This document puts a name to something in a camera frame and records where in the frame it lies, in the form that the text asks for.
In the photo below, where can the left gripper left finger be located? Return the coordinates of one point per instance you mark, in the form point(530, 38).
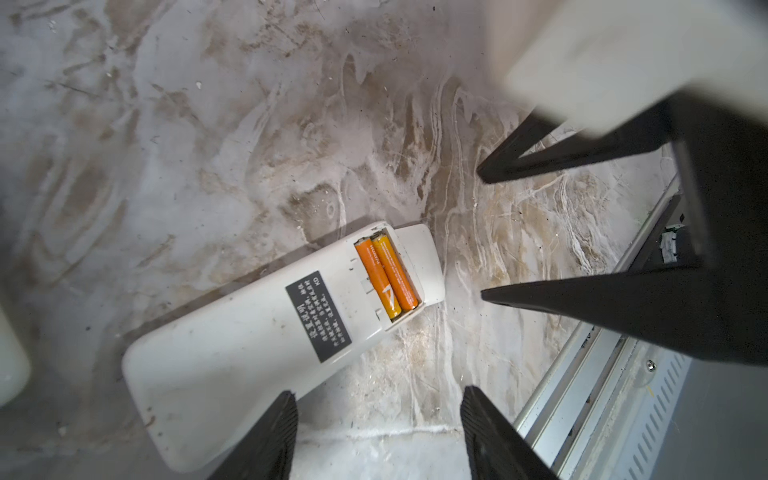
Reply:
point(267, 450)

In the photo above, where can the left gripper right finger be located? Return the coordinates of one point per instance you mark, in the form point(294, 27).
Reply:
point(494, 447)

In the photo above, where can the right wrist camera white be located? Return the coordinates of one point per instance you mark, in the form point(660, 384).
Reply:
point(600, 63)

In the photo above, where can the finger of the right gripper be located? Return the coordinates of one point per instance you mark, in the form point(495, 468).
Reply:
point(683, 309)
point(513, 160)

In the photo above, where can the red and white remote control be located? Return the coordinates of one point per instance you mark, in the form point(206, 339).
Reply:
point(202, 381)

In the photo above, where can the orange AAA batteries pair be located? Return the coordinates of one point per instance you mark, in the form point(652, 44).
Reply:
point(387, 275)

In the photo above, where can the aluminium mounting rail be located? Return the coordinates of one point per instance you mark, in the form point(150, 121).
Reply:
point(604, 407)

